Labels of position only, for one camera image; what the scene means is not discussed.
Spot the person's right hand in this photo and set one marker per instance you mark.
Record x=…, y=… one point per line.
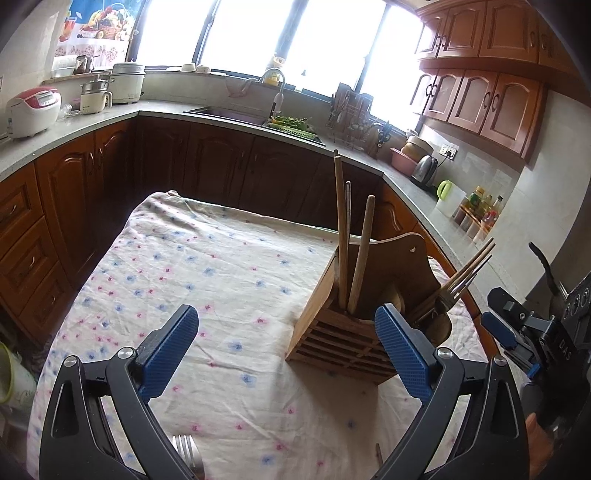
x=540, y=446

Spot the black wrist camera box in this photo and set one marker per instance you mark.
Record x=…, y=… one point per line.
x=576, y=316

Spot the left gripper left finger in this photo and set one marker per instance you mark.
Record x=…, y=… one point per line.
x=76, y=441

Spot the dark metal chopstick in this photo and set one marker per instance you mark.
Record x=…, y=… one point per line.
x=379, y=454

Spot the brown wooden chopstick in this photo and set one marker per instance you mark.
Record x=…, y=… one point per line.
x=457, y=284
x=470, y=268

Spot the pink basin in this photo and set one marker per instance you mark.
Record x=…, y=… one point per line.
x=403, y=163

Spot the condiment bottle rack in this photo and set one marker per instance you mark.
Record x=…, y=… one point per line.
x=478, y=213

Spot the dish drying rack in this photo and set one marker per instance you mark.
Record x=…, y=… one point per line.
x=351, y=122

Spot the long wooden chopstick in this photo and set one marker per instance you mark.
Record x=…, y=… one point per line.
x=343, y=224

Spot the black pan on stove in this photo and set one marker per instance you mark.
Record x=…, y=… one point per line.
x=558, y=291

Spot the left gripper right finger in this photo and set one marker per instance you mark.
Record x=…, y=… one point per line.
x=492, y=442

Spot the floral white tablecloth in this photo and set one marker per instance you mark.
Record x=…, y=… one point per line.
x=253, y=414

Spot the white red rice cooker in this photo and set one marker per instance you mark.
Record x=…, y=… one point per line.
x=32, y=111

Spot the tropical fruit poster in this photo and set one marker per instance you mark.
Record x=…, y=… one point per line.
x=99, y=29

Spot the steel electric kettle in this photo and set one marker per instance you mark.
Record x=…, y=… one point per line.
x=425, y=171

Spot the upper wooden wall cabinets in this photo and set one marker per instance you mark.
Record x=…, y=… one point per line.
x=487, y=67

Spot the wooden utensil holder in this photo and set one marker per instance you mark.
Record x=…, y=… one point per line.
x=331, y=339

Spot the white jug green handle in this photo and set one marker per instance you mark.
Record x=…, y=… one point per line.
x=450, y=197

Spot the worn wooden chopstick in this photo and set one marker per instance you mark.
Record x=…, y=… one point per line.
x=361, y=258

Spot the green vegetable basket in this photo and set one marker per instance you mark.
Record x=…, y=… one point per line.
x=294, y=126

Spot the white steamer pot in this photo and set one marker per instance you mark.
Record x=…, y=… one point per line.
x=126, y=82

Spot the small white electric pot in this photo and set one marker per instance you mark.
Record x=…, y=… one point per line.
x=95, y=97

